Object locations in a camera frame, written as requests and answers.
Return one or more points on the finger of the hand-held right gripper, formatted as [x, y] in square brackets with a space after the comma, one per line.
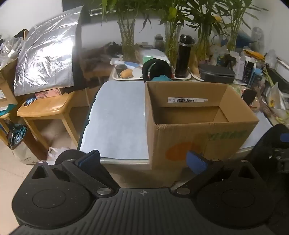
[284, 137]

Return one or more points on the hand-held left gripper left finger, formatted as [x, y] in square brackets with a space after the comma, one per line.
[89, 159]

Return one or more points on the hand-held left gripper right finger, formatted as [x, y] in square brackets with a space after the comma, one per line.
[196, 161]

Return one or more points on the cardboard box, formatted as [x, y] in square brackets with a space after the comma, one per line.
[180, 140]

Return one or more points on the teal bath pouf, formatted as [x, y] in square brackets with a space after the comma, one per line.
[161, 78]

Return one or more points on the black face mask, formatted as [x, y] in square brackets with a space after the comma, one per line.
[248, 97]

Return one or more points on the dark grey box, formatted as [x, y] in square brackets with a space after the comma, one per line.
[278, 76]

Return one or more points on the white paper bag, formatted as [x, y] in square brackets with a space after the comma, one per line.
[22, 149]

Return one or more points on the blue box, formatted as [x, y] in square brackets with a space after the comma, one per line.
[257, 74]

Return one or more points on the wooden chair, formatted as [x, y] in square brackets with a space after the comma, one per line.
[45, 106]

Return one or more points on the tall black box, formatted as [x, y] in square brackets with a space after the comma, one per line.
[249, 71]

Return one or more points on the pink box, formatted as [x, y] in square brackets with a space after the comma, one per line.
[50, 93]

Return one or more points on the blue card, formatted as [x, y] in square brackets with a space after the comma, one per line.
[31, 101]

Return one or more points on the tall white box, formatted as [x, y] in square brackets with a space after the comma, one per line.
[240, 65]

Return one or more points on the white tray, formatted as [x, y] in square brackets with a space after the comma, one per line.
[194, 75]
[131, 79]

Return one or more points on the orange cloth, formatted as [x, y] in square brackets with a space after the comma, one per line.
[255, 54]

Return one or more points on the grey zip case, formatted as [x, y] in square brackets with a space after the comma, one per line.
[216, 73]

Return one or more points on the black garment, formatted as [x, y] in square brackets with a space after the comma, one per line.
[78, 67]

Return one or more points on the small black tripod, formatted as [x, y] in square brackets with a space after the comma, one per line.
[230, 61]

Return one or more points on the brown egg-shaped sponge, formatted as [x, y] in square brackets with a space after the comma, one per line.
[126, 73]

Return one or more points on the white jar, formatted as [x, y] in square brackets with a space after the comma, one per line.
[137, 72]

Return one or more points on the kraft paper bag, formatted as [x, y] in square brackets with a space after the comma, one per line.
[193, 62]

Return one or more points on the black thermos bottle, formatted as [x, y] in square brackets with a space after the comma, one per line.
[182, 61]

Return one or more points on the white blue spray bottle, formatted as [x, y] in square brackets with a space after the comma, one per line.
[128, 64]

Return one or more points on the labelled cardboard carton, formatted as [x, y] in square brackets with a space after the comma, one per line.
[8, 85]

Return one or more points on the glass vase with lucky bamboo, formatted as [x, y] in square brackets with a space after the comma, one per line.
[127, 45]
[171, 45]
[203, 47]
[231, 40]

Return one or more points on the silver foil bag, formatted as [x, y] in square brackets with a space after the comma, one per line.
[47, 54]

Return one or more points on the green white tissue pack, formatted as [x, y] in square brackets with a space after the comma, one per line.
[155, 54]

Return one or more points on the crumpled brown paper bag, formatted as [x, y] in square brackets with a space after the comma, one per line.
[138, 55]

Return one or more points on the clear sports bottle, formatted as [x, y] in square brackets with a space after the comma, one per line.
[159, 41]

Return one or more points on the clear plastic bag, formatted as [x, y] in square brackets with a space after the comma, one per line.
[10, 50]

